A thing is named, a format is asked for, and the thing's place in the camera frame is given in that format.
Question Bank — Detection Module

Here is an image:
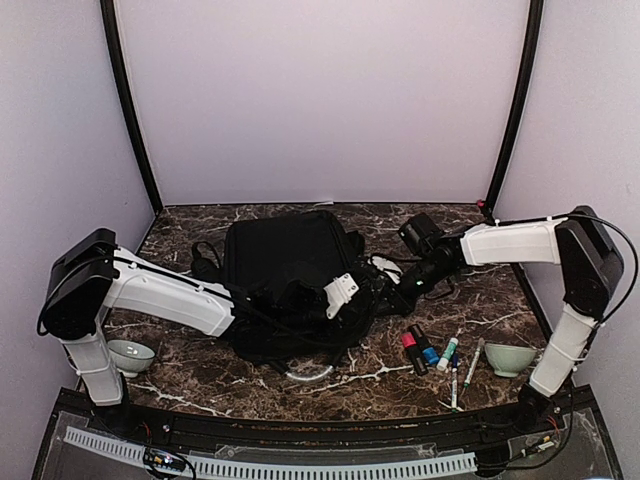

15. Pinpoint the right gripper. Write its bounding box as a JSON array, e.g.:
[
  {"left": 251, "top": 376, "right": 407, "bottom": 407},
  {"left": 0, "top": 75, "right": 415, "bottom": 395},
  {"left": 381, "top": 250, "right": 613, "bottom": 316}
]
[{"left": 370, "top": 256, "right": 452, "bottom": 316}]

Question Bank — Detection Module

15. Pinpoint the black student bag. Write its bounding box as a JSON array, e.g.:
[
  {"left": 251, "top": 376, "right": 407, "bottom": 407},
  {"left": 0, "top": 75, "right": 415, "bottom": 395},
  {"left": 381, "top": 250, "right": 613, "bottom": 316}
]
[{"left": 190, "top": 210, "right": 384, "bottom": 383}]

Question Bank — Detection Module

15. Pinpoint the pink highlighter marker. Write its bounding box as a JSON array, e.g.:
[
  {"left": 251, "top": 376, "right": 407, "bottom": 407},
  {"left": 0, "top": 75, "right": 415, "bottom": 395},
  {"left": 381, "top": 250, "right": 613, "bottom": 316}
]
[{"left": 401, "top": 332, "right": 428, "bottom": 376}]

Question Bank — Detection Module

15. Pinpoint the blue highlighter marker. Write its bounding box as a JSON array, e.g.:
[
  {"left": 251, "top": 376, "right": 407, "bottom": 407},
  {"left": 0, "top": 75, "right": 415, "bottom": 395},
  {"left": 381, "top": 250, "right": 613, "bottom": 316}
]
[{"left": 408, "top": 324, "right": 440, "bottom": 367}]

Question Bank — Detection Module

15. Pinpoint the green whiteboard pen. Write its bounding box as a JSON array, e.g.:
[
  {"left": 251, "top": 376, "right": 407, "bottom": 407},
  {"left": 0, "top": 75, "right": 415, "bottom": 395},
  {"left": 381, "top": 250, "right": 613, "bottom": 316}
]
[{"left": 463, "top": 338, "right": 485, "bottom": 391}]

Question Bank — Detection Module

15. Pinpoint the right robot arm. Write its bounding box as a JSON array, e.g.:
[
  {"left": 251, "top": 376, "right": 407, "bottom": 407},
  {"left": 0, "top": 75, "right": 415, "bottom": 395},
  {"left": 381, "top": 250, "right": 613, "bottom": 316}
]
[{"left": 374, "top": 205, "right": 639, "bottom": 434}]

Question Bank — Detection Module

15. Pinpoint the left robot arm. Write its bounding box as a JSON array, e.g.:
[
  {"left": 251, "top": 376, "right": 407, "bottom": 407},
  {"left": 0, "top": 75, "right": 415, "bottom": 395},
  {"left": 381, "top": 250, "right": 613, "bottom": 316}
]
[{"left": 37, "top": 224, "right": 355, "bottom": 436}]

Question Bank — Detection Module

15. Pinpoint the right pale green bowl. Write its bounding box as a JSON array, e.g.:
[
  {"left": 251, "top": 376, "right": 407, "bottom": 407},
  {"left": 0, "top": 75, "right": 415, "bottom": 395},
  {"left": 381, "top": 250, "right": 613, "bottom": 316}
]
[{"left": 484, "top": 343, "right": 537, "bottom": 378}]

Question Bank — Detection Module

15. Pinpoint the pale green bowl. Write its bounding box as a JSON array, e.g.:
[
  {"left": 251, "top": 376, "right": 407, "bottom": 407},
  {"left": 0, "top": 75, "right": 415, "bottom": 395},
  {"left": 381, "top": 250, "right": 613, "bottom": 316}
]
[
  {"left": 484, "top": 343, "right": 537, "bottom": 378},
  {"left": 107, "top": 339, "right": 156, "bottom": 378}
]

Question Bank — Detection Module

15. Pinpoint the left pale green bowl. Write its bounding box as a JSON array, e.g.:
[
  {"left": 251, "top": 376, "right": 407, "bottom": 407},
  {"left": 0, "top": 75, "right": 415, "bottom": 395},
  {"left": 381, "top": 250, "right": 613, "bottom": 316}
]
[{"left": 107, "top": 339, "right": 156, "bottom": 378}]

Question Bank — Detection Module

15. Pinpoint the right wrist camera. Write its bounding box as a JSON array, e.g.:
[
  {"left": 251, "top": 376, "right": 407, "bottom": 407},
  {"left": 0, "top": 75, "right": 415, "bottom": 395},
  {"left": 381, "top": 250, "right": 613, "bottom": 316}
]
[{"left": 369, "top": 213, "right": 444, "bottom": 270}]

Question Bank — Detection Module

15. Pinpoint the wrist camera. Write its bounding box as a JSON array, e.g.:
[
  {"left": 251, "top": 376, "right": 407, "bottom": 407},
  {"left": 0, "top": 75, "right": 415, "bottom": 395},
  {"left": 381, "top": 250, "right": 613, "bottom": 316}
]
[
  {"left": 279, "top": 272, "right": 361, "bottom": 321},
  {"left": 369, "top": 213, "right": 444, "bottom": 270}
]

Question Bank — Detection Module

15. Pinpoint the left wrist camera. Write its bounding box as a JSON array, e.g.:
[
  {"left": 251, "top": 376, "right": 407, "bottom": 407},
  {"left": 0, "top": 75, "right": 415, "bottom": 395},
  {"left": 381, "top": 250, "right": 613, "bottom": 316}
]
[{"left": 279, "top": 272, "right": 361, "bottom": 321}]

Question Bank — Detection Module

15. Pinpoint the black front rail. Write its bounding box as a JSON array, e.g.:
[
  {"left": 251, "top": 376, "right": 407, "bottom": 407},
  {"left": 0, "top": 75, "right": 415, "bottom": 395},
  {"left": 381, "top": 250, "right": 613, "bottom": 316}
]
[{"left": 54, "top": 387, "right": 596, "bottom": 454}]

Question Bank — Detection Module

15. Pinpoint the white slotted cable duct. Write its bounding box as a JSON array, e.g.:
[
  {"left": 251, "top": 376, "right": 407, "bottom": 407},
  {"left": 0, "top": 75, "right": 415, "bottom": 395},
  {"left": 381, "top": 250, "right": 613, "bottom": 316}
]
[{"left": 63, "top": 427, "right": 478, "bottom": 479}]

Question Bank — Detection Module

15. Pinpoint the right black frame post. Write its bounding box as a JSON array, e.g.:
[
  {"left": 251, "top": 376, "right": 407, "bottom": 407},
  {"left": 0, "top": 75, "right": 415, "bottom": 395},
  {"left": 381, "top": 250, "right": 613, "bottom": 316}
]
[{"left": 481, "top": 0, "right": 544, "bottom": 219}]

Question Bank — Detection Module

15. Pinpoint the black frame post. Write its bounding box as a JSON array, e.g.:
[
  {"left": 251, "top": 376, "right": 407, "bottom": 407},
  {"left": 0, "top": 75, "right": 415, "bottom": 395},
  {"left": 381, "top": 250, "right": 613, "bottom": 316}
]
[
  {"left": 481, "top": 0, "right": 544, "bottom": 219},
  {"left": 99, "top": 0, "right": 164, "bottom": 216}
]

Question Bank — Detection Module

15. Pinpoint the left black frame post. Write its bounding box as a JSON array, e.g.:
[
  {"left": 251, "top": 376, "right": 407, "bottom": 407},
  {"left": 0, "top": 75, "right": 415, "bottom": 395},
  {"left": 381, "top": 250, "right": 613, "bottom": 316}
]
[{"left": 99, "top": 0, "right": 164, "bottom": 216}]

